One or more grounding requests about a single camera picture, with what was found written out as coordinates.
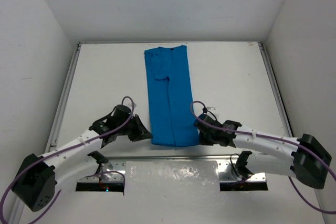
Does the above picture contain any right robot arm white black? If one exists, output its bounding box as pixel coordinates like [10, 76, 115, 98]
[194, 114, 332, 189]

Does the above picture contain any white front cover panel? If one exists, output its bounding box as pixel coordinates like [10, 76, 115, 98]
[125, 162, 220, 196]

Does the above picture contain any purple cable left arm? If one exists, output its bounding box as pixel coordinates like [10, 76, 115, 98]
[0, 95, 135, 224]

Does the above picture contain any silver metal base rail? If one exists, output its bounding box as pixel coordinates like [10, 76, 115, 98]
[77, 154, 266, 187]

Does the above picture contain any blue t shirt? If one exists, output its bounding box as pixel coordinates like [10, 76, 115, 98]
[144, 45, 199, 147]

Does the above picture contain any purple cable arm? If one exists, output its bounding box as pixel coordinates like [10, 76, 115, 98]
[0, 95, 135, 224]
[189, 100, 336, 215]

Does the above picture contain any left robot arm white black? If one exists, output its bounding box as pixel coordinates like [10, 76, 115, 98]
[12, 104, 153, 212]

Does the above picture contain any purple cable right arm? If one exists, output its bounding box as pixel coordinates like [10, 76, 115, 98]
[189, 100, 336, 215]

